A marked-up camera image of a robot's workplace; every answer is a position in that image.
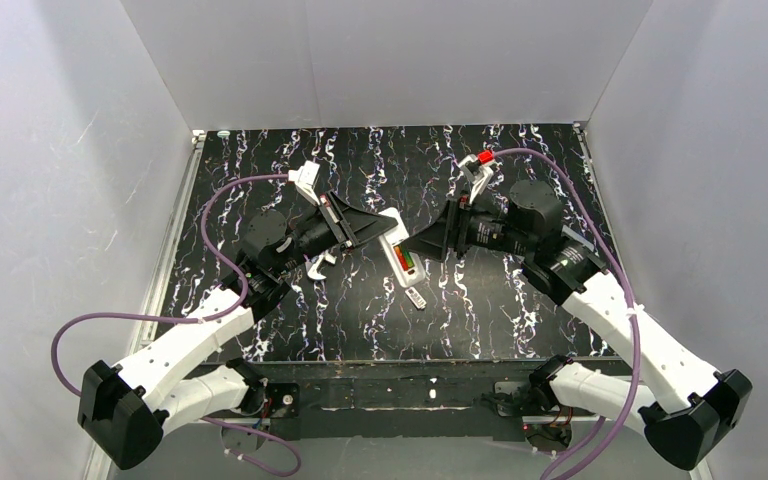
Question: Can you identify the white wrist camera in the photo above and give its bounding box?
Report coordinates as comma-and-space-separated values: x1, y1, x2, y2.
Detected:
457, 151, 498, 204
288, 161, 320, 206

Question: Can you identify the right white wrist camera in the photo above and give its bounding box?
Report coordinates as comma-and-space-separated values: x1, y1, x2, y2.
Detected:
457, 151, 498, 204

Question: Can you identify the white remote control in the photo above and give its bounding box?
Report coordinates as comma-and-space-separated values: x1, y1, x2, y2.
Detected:
378, 207, 426, 289

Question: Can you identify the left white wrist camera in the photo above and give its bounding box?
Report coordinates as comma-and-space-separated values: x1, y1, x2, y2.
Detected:
288, 161, 320, 206

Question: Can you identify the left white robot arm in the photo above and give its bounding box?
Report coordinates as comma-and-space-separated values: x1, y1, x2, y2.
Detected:
78, 192, 401, 470

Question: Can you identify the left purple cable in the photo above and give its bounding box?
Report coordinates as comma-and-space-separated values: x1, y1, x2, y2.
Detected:
49, 173, 304, 478

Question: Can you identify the orange battery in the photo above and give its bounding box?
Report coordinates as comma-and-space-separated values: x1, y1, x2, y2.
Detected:
394, 246, 414, 275

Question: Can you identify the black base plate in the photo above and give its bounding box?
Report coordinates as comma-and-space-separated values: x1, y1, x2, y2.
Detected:
178, 359, 597, 444

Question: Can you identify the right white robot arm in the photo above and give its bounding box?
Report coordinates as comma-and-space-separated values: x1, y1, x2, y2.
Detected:
400, 181, 753, 471

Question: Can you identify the white battery cover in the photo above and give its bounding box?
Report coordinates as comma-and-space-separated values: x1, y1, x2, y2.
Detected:
405, 287, 427, 311

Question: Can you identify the green battery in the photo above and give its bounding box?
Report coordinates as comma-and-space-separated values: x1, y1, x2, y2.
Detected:
399, 251, 415, 271

